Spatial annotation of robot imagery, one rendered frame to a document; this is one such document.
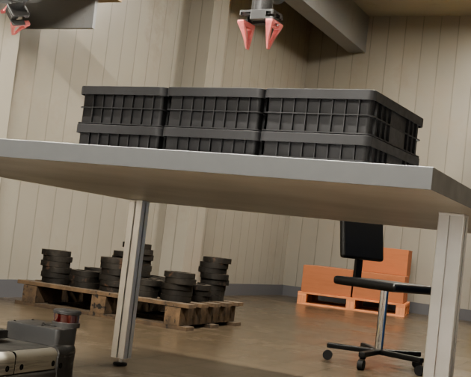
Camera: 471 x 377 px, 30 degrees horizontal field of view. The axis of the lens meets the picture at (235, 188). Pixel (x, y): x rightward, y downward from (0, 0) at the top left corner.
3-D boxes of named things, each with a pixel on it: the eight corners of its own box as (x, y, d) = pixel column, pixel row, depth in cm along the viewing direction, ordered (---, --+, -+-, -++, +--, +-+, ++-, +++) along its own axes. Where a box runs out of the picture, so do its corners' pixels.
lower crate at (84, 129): (155, 170, 236) (160, 126, 236) (69, 164, 251) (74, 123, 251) (228, 187, 270) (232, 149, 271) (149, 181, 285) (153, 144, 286)
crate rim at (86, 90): (164, 95, 237) (165, 86, 237) (78, 93, 252) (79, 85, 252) (235, 121, 272) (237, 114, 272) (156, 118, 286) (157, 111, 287)
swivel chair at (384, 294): (431, 368, 460) (446, 210, 465) (425, 380, 409) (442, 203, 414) (330, 354, 474) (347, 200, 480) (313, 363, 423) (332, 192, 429)
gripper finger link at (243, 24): (245, 52, 241) (249, 19, 241) (268, 51, 237) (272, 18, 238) (233, 46, 235) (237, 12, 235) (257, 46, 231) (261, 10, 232)
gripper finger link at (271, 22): (257, 52, 239) (261, 18, 239) (280, 51, 235) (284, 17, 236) (245, 46, 233) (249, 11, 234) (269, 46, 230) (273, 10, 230)
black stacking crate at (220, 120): (257, 135, 222) (262, 90, 222) (161, 130, 236) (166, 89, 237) (320, 157, 256) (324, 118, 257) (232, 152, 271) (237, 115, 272)
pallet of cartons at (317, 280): (421, 316, 934) (428, 253, 938) (398, 318, 848) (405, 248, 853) (315, 301, 986) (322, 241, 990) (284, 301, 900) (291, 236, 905)
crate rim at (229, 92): (262, 97, 222) (263, 87, 222) (164, 95, 237) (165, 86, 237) (324, 124, 257) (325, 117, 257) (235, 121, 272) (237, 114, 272)
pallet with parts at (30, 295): (89, 301, 632) (96, 237, 635) (244, 326, 578) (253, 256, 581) (10, 302, 555) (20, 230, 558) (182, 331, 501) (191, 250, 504)
